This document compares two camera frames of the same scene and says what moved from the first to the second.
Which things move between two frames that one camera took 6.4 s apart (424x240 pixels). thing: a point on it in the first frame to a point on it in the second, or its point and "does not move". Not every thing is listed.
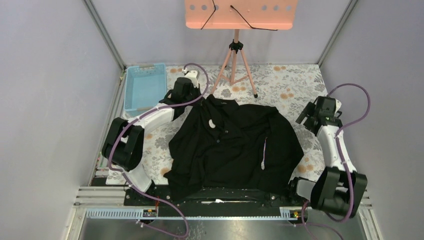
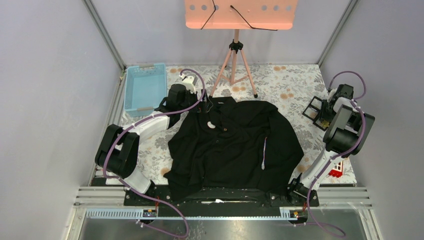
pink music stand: (239, 14) does not move
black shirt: (215, 147) does not move
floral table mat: (289, 86) does not move
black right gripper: (309, 110) to (324, 115)
